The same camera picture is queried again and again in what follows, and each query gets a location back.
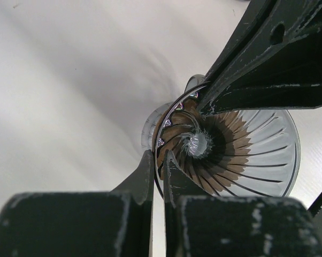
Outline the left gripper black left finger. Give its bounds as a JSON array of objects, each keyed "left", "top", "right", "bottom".
[{"left": 0, "top": 150, "right": 154, "bottom": 256}]

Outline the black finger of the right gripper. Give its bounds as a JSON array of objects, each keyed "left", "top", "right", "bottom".
[{"left": 197, "top": 1, "right": 322, "bottom": 116}]

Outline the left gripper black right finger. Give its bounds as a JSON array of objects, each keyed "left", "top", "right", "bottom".
[{"left": 164, "top": 152, "right": 322, "bottom": 256}]

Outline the brown wooden dripper ring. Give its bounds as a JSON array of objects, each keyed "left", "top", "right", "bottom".
[{"left": 154, "top": 97, "right": 254, "bottom": 196}]

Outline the clear glass dripper cone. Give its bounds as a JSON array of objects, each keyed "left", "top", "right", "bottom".
[{"left": 151, "top": 84, "right": 301, "bottom": 197}]

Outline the clear glass carafe server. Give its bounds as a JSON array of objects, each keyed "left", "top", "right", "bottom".
[{"left": 141, "top": 74, "right": 204, "bottom": 151}]

